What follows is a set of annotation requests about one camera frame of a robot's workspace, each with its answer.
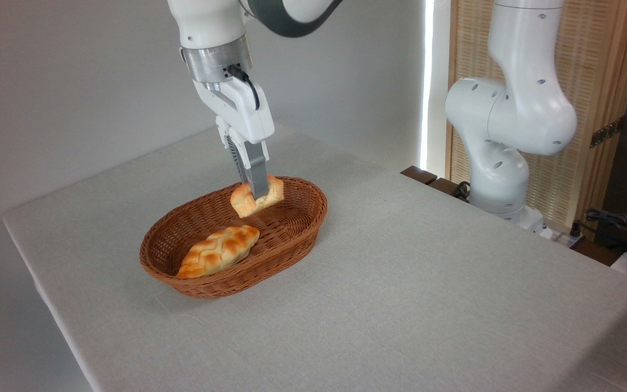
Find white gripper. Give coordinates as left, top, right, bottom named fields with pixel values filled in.
left=191, top=76, right=276, bottom=200

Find round flower-shaped bread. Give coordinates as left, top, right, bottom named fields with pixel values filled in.
left=230, top=175, right=285, bottom=219

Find braided bread loaf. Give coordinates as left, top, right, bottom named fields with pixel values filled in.
left=176, top=224, right=261, bottom=280

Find brown wicker basket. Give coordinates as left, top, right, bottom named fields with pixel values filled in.
left=139, top=176, right=329, bottom=299

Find white power strip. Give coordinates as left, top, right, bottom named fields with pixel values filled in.
left=549, top=228, right=586, bottom=249

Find metal screen hinge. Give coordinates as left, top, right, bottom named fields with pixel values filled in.
left=589, top=115, right=626, bottom=149

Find wooden lattice screen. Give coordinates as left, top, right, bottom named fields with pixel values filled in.
left=445, top=0, right=627, bottom=241

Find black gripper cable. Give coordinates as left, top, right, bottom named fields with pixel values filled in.
left=226, top=65, right=261, bottom=111

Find black cable bundle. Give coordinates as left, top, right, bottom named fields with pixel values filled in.
left=570, top=207, right=627, bottom=258

